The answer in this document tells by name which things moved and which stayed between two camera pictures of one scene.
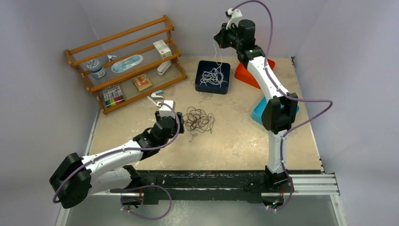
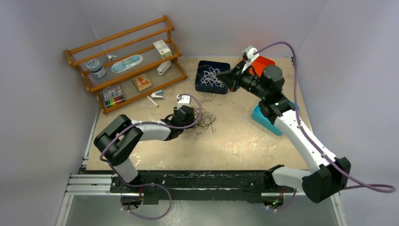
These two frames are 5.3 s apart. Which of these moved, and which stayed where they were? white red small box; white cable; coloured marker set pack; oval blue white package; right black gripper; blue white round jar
Moved: right black gripper; white cable
Stayed: coloured marker set pack; white red small box; oval blue white package; blue white round jar
